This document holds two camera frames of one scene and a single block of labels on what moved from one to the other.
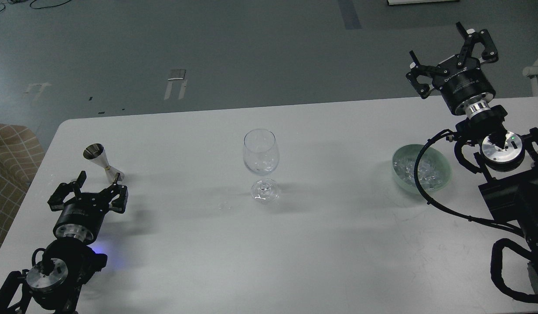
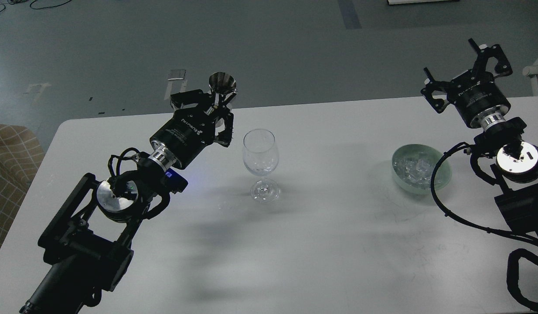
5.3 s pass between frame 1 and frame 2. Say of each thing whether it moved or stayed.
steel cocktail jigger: moved
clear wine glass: stayed
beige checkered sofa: stayed
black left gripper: moved
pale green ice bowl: stayed
